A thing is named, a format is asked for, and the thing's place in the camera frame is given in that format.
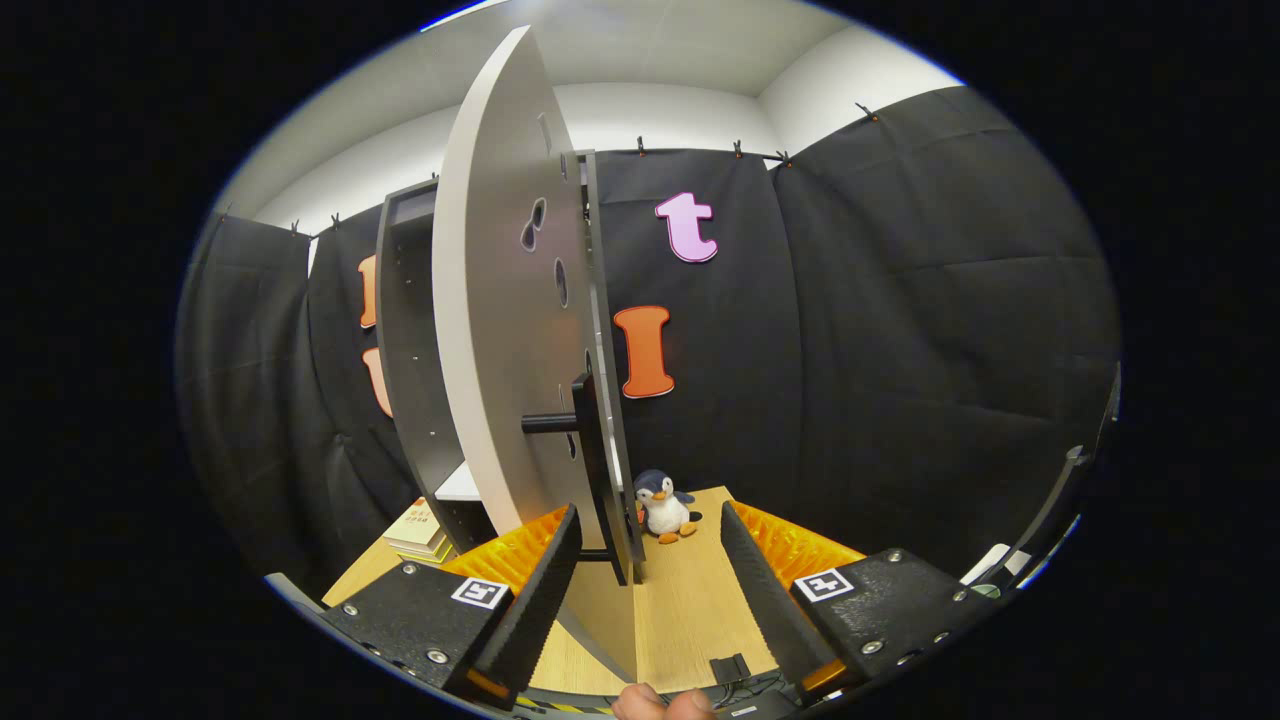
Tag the row of black cloth clips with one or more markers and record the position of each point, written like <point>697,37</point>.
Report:
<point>640,147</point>

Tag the dark metal stand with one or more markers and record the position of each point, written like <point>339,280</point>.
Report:
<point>1050,510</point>

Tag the white paper sheet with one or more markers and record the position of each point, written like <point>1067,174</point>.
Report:
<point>985,565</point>

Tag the small stack of books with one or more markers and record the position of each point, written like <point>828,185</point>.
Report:
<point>415,525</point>

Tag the black backdrop cloth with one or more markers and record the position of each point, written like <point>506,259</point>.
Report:
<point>900,350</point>

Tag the penguin plush toy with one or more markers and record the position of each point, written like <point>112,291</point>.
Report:
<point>662,510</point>

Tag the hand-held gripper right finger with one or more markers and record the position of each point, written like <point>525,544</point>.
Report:
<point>768,600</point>

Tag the ceiling light strip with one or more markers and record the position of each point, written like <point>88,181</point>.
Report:
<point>455,15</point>

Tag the dark grey shoe cabinet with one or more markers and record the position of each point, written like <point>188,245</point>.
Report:
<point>410,350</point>

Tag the small black box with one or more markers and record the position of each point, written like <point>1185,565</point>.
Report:
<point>730,670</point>

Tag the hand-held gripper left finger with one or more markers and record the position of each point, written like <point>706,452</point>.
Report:
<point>535,610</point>

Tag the beige shoe cabinet door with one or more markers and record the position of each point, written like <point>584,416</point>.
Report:
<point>490,300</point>

